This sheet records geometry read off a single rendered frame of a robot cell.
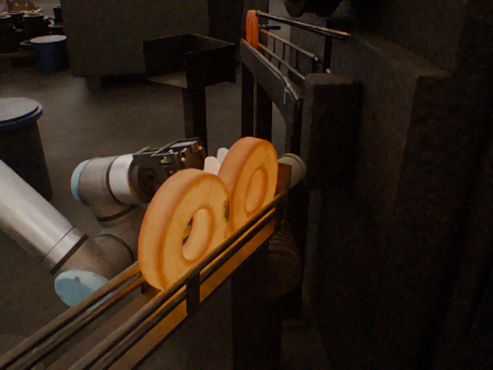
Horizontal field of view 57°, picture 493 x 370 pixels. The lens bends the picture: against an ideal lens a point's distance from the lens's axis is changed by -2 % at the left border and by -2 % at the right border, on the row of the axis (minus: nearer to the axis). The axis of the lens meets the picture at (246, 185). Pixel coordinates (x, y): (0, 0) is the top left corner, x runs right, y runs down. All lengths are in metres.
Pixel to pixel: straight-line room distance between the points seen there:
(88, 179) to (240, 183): 0.33
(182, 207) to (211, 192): 0.06
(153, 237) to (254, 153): 0.22
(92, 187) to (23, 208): 0.13
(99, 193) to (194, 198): 0.34
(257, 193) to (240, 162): 0.11
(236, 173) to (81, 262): 0.32
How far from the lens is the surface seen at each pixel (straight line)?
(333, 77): 0.96
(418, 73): 0.75
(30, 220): 0.83
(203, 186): 0.56
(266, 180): 0.73
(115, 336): 0.48
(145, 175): 0.81
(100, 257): 0.83
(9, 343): 0.80
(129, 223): 0.90
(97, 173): 0.86
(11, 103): 2.17
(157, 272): 0.54
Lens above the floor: 1.06
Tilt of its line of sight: 29 degrees down
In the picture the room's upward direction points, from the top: straight up
